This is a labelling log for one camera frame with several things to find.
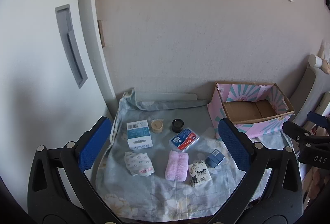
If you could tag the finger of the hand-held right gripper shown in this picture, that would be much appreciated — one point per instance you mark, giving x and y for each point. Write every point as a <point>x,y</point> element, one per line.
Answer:
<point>296,131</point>
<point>316,118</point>

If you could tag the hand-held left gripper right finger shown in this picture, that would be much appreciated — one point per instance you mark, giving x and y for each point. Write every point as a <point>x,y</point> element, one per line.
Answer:
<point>233,146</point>

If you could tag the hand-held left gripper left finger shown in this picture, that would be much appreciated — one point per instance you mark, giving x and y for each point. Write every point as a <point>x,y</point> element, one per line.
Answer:
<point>94,142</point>

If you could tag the small blue box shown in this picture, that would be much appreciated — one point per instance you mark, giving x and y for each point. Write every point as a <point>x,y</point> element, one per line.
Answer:
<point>214,159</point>

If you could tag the pink striped cardboard box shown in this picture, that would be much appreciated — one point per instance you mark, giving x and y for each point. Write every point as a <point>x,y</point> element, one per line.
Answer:
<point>255,110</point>

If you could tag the floral tissue packet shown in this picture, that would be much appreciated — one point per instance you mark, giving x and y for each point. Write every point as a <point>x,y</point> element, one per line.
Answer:
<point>199,173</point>

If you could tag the white and blue carton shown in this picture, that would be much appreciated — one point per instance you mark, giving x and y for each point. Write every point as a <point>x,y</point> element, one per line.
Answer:
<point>139,136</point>

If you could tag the white patterned soft packet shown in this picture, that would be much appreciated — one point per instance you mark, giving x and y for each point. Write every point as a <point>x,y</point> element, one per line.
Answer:
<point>138,163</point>

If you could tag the blue plastic case red label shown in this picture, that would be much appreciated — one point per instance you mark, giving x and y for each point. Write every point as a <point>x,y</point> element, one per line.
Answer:
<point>184,139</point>

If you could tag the pink fluffy towel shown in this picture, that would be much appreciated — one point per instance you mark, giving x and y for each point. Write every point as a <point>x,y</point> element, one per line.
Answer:
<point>176,166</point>

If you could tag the grey chair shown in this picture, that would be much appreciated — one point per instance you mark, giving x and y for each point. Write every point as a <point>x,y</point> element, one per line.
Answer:
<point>310,90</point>

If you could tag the beige plush toy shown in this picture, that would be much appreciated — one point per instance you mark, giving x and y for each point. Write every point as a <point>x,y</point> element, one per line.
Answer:
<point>325,61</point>

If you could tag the white cup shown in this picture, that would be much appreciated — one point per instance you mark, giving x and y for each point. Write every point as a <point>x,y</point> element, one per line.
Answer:
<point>315,60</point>

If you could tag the black round jar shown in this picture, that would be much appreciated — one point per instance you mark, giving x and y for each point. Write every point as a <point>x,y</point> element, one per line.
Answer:
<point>177,125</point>

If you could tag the beige round jar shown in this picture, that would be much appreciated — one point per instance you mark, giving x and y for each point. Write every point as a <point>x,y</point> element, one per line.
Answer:
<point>157,126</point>

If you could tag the pale blue floral cloth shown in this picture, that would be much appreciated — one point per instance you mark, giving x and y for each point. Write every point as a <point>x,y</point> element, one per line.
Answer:
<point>159,193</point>

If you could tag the white wardrobe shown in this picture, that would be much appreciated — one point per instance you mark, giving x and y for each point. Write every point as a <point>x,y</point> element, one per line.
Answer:
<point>38,72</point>

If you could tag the wooden wall block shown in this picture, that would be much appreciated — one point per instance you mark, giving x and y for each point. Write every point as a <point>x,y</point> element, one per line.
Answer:
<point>101,33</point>

